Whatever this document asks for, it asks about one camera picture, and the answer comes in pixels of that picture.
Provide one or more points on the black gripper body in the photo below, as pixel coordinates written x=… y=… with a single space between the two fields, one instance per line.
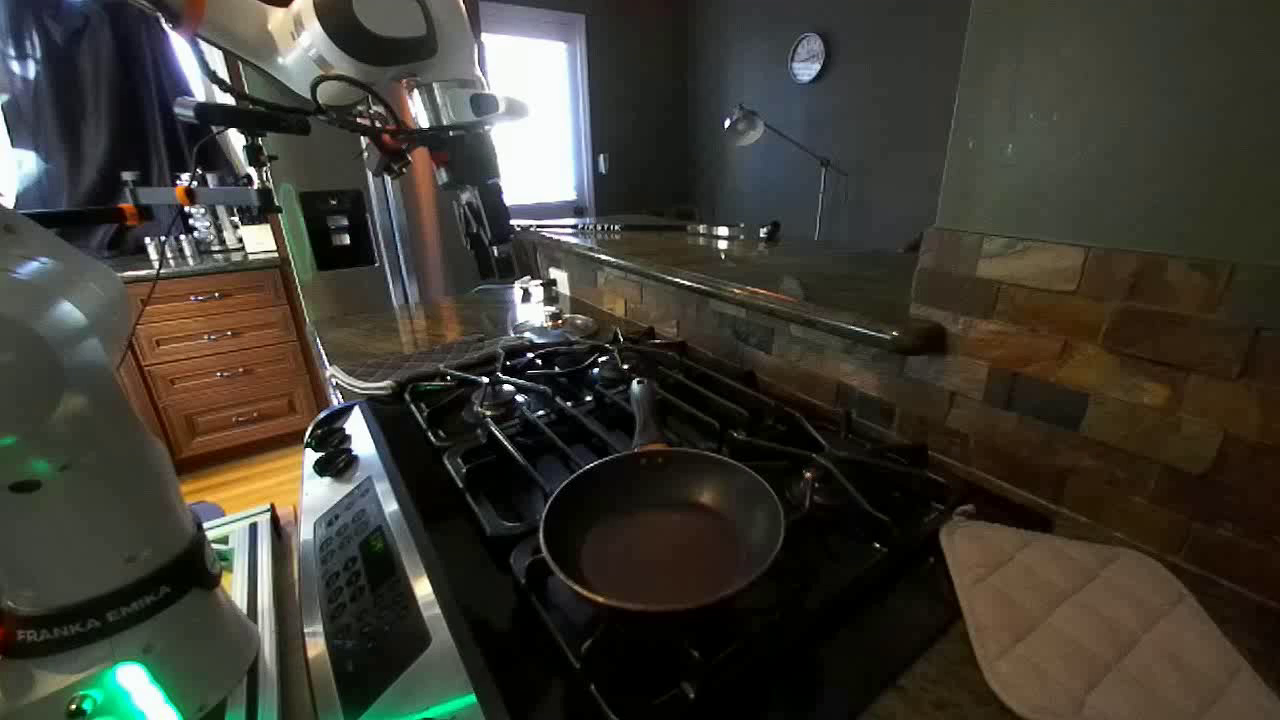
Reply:
x=481 y=202

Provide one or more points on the dark nonstick frying pan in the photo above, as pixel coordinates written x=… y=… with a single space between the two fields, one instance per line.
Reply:
x=662 y=546

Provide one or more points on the black stove knob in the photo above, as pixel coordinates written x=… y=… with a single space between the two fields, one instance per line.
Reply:
x=328 y=440

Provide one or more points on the black gas stove cooktop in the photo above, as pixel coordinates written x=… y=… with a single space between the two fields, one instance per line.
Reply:
x=466 y=584

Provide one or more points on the steel stove control panel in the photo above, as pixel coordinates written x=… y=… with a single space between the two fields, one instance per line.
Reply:
x=355 y=584

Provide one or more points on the metal robot mounting plate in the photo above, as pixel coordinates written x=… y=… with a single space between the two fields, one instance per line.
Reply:
x=245 y=572

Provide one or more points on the stainless steel refrigerator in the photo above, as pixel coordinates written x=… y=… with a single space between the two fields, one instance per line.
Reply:
x=401 y=240

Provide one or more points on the bright window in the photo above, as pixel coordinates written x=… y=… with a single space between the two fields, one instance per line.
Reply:
x=533 y=121

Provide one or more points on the stand rig with orange clamps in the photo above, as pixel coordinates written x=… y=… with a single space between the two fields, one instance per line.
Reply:
x=200 y=198

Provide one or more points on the wooden drawer cabinet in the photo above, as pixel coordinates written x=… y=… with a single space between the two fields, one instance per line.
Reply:
x=220 y=362

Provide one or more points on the raised granite bar counter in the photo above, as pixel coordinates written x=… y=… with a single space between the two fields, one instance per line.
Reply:
x=802 y=284

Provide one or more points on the dark hanging fabric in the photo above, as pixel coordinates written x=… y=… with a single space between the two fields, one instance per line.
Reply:
x=82 y=95

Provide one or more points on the white quilted pot holder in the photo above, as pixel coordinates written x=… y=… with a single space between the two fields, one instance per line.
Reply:
x=1082 y=627

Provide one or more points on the dark wall switch panel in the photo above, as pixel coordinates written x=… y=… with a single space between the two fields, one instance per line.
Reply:
x=334 y=230

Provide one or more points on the round wall clock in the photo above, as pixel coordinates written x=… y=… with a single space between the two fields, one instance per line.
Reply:
x=810 y=57

